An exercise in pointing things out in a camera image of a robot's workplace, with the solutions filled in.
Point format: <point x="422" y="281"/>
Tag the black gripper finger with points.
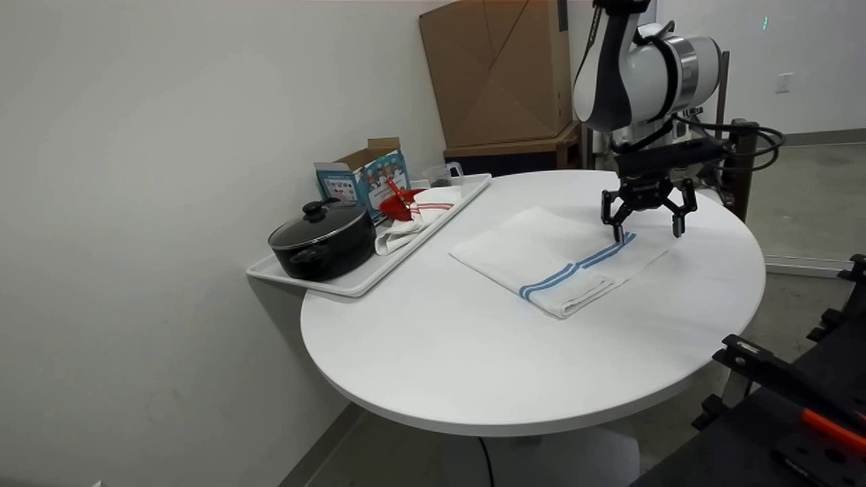
<point x="685" y="213"/>
<point x="612" y="213"/>

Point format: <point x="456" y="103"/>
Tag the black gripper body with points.
<point x="658" y="185"/>

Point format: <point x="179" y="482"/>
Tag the blue striped white towel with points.
<point x="541" y="252"/>

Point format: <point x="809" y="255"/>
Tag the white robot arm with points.
<point x="631" y="83"/>

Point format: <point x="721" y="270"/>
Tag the red striped white towel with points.
<point x="436" y="202"/>

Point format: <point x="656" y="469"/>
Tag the dark wooden chair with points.
<point x="742" y="172"/>

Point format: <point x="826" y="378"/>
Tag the small dark container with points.
<point x="453" y="172"/>

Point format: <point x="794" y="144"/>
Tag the large brown cardboard box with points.
<point x="497" y="71"/>

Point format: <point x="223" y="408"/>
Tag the small red object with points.
<point x="395" y="208"/>

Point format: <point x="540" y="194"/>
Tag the blue printed cardboard box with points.
<point x="383" y="172"/>

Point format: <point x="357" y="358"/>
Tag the black perforated breadboard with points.
<point x="739" y="451"/>

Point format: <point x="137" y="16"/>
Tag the white rectangular tray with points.
<point x="356" y="285"/>

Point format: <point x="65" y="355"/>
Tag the black pot with lid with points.
<point x="321" y="247"/>

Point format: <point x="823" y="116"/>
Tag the white wall outlet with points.
<point x="782" y="83"/>

